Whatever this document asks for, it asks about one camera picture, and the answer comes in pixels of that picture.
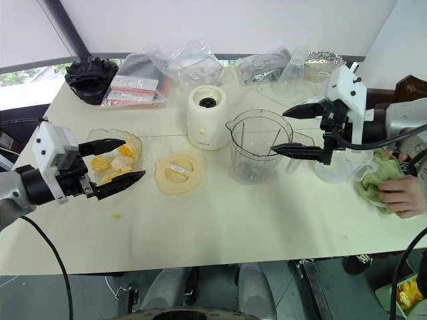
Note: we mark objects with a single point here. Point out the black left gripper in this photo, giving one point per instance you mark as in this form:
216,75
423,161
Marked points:
75,180

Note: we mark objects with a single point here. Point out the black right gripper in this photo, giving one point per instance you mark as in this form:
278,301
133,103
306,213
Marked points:
342,128

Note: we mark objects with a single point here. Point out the peeled orange chunk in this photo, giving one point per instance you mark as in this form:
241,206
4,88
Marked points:
123,164
100,164

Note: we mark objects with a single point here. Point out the orange segment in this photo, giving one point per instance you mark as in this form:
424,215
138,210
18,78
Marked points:
108,178
129,151

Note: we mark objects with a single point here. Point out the clear blender jar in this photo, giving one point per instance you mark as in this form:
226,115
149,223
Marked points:
253,156

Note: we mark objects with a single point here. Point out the cream blender lid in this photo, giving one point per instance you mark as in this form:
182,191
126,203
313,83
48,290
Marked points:
178,173

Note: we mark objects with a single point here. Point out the green towel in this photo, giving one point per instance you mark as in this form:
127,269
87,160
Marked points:
370,186

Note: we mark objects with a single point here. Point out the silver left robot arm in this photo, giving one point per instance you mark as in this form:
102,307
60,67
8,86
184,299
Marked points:
13,196

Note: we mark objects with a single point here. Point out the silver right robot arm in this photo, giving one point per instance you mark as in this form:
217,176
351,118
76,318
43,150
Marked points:
402,116

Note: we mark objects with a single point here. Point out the clear glass bowl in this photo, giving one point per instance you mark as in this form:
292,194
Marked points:
138,143

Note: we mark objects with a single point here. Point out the person's bare hand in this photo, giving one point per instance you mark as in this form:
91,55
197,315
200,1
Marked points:
403,196

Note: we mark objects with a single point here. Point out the small orange scrap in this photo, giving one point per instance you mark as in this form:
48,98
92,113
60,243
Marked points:
116,217

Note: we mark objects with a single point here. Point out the clear plastic cup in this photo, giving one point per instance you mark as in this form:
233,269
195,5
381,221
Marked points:
293,76

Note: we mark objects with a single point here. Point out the red white packet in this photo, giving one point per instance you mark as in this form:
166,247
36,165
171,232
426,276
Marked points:
131,96
135,83

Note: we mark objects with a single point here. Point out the foil covered bowl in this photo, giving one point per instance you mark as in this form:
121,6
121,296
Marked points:
323,60

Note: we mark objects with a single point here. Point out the clear bag with dark parts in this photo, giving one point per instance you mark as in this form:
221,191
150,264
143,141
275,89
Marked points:
257,68

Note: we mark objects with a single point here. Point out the cream blender base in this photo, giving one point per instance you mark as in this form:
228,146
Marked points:
207,126

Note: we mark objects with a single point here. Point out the clear bag of packets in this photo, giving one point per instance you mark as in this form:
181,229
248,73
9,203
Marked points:
140,66

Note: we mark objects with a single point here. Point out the dark chair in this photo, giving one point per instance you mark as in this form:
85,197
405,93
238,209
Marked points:
412,91

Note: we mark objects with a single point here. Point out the crumpled clear plastic bag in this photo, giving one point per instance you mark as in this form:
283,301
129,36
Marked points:
187,56

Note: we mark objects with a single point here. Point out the grey rounded robot leg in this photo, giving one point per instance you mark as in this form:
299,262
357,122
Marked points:
255,290
165,293

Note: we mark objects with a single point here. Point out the black shoe with white print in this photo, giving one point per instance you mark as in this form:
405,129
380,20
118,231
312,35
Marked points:
358,265

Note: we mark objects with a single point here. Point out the dark rounded robot torso rim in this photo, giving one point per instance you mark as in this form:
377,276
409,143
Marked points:
197,315

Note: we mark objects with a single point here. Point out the green bin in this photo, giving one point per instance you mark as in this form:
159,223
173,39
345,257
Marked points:
387,296

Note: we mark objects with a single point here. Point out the orange peels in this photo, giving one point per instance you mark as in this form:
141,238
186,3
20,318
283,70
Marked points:
407,295

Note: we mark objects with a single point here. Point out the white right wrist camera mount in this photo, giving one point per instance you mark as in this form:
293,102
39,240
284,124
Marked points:
343,83

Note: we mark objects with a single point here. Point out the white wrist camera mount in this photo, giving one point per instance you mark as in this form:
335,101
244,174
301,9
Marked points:
48,143
343,83

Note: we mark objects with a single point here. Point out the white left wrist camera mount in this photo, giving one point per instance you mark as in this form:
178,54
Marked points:
48,143

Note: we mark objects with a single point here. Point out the metal table frame leg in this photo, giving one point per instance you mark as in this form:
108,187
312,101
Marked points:
128,300
313,290

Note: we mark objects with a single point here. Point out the dark slanted frame post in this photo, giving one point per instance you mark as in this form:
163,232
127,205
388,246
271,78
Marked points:
71,30

